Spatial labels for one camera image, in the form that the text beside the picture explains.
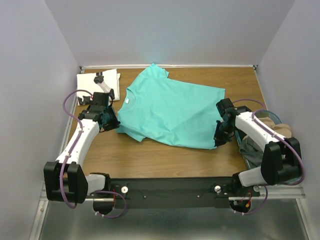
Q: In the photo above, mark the aluminium rail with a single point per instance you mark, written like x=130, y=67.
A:
x=278, y=192
x=141, y=66
x=66, y=134

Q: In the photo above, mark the aluminium left side rail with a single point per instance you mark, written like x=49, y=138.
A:
x=66, y=134

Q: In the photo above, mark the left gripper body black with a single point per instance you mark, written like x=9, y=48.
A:
x=112, y=121

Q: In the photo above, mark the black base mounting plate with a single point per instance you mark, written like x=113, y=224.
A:
x=182, y=192

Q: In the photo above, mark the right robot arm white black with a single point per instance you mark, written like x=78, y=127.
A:
x=228, y=112

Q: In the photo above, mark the grey t shirt in basket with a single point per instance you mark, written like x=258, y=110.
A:
x=251, y=151

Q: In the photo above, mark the teal plastic laundry basket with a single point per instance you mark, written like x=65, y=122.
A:
x=281, y=160

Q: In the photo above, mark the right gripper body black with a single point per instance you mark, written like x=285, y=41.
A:
x=223, y=132

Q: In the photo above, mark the teal t shirt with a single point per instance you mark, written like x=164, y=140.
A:
x=169, y=111

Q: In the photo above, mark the aluminium back rail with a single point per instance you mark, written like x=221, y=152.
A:
x=141, y=66

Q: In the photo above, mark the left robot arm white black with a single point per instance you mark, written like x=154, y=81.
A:
x=64, y=178

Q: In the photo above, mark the folded white printed t shirt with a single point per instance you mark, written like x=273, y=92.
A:
x=101, y=82

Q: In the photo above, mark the aluminium front rail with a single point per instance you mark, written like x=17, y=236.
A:
x=278, y=192

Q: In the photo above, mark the beige t shirt in basket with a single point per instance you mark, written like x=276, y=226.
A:
x=281, y=128

